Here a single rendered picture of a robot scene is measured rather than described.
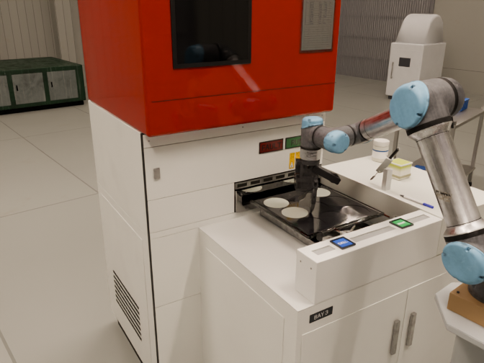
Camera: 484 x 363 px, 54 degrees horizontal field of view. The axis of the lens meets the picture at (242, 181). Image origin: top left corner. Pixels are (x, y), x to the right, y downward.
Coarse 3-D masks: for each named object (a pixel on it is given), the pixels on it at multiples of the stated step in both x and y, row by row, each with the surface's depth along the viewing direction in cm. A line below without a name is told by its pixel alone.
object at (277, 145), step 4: (276, 140) 191; (280, 140) 192; (260, 144) 187; (264, 144) 188; (268, 144) 189; (272, 144) 190; (276, 144) 191; (280, 144) 192; (260, 148) 188; (264, 148) 189; (268, 148) 190; (272, 148) 191; (276, 148) 192; (280, 148) 193; (260, 152) 188
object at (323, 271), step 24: (408, 216) 161; (432, 216) 162; (360, 240) 146; (384, 240) 146; (408, 240) 152; (432, 240) 160; (312, 264) 134; (336, 264) 137; (360, 264) 143; (384, 264) 150; (408, 264) 157; (312, 288) 137; (336, 288) 140
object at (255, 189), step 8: (320, 176) 209; (264, 184) 194; (272, 184) 196; (280, 184) 198; (288, 184) 200; (240, 192) 188; (248, 192) 190; (240, 200) 189; (240, 208) 190; (248, 208) 193
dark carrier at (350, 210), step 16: (288, 192) 197; (304, 192) 197; (336, 192) 197; (272, 208) 182; (304, 208) 182; (320, 208) 182; (336, 208) 182; (352, 208) 182; (368, 208) 182; (304, 224) 169; (320, 224) 169; (336, 224) 169
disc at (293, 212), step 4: (284, 208) 182; (288, 208) 182; (292, 208) 182; (296, 208) 182; (300, 208) 182; (284, 212) 178; (288, 212) 178; (292, 212) 178; (296, 212) 178; (300, 212) 178; (304, 212) 178; (288, 216) 175; (292, 216) 175; (296, 216) 175; (300, 216) 175; (304, 216) 175
